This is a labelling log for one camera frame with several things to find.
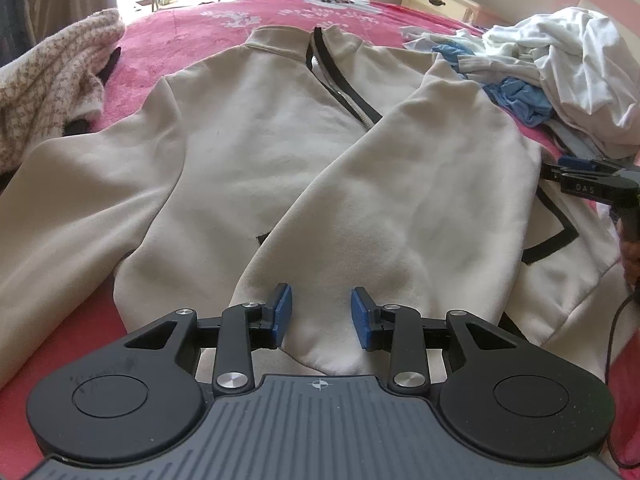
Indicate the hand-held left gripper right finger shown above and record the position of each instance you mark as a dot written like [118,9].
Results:
[361,317]

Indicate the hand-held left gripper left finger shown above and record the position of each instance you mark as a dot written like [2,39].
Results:
[282,310]

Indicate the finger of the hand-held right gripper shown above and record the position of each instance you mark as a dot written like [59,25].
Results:
[582,164]
[550,173]

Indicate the beige zip sweatshirt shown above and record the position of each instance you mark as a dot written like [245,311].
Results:
[250,135]

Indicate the pile of white blue clothes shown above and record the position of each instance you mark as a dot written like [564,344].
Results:
[585,60]

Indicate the person's right hand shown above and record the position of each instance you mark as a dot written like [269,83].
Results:
[632,255]

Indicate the grey garment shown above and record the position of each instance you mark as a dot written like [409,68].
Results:
[575,142]

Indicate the blue and white garment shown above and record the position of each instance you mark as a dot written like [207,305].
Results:
[520,97]

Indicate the pink floral blanket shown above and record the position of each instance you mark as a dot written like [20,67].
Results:
[175,35]

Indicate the beige checked knit sweater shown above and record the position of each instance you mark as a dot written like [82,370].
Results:
[45,85]

